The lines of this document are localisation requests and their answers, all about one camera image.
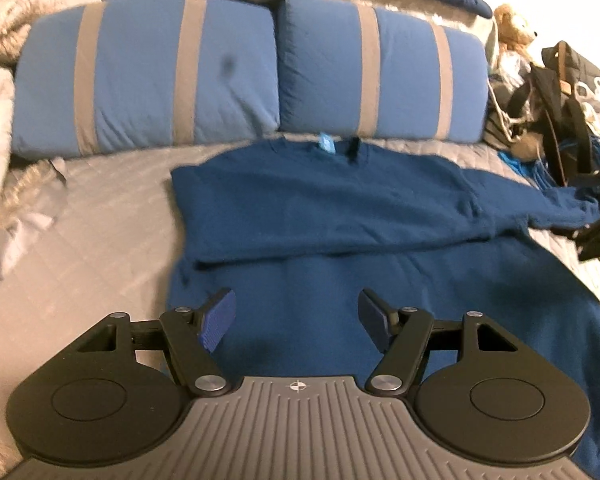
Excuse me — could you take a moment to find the small brown plush toy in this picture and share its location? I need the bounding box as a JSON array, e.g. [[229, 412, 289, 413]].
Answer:
[[511, 132, 545, 162]]

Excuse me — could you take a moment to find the white cord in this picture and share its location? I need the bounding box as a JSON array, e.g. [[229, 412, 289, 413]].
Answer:
[[486, 72, 513, 136]]

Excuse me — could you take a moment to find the blue grey-striped pillow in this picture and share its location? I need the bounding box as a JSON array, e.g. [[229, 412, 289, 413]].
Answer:
[[275, 0, 491, 143], [10, 0, 281, 158]]

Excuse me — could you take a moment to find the dark blue sweatshirt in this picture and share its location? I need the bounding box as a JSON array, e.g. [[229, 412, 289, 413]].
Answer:
[[165, 132, 600, 466]]

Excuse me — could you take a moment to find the small light blue cloth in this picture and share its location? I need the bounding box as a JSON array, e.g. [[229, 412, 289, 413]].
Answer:
[[497, 151, 533, 177]]

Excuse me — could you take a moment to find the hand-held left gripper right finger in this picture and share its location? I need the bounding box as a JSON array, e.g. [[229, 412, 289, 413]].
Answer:
[[357, 287, 525, 397]]

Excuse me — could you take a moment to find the loose grey sheet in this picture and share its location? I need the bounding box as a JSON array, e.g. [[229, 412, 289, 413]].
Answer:
[[0, 156, 73, 226]]

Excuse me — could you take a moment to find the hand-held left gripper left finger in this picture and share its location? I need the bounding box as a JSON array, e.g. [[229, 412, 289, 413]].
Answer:
[[72, 287, 238, 400]]

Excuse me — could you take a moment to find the blue coiled cable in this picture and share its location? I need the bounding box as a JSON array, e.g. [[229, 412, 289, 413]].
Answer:
[[527, 132, 600, 193]]

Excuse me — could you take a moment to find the beige fluffy blanket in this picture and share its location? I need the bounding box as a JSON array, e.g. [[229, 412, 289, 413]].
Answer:
[[0, 0, 68, 261]]

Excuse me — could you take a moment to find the brown teddy bear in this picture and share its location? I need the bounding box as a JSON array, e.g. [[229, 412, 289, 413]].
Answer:
[[494, 4, 538, 58]]

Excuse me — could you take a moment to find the black strapped bag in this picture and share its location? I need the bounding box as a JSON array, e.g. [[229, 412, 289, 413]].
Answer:
[[482, 40, 600, 188]]

